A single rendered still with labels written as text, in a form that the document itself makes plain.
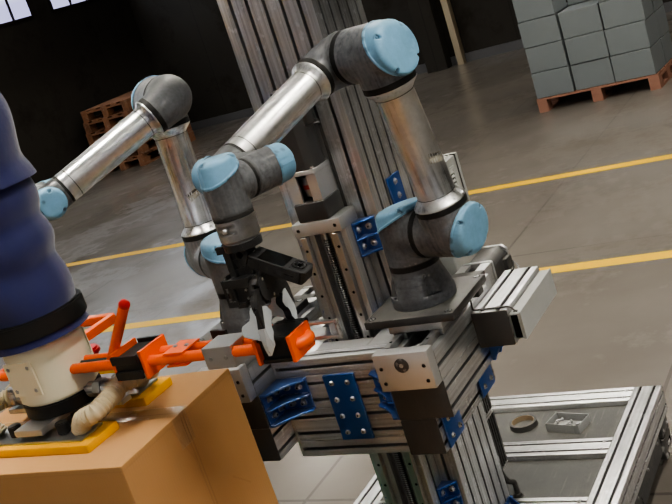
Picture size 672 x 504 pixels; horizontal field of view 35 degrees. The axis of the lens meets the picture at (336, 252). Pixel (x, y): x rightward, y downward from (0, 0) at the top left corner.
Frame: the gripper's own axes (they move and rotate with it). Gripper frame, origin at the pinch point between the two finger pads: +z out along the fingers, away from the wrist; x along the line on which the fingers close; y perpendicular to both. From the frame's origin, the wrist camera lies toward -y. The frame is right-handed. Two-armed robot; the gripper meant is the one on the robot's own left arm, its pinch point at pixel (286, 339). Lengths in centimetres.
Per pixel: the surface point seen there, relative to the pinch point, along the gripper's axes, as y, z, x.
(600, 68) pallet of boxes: 139, 82, -749
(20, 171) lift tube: 49, -41, -1
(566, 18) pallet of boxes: 157, 33, -749
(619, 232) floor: 52, 115, -390
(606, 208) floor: 69, 114, -437
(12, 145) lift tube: 49, -47, -2
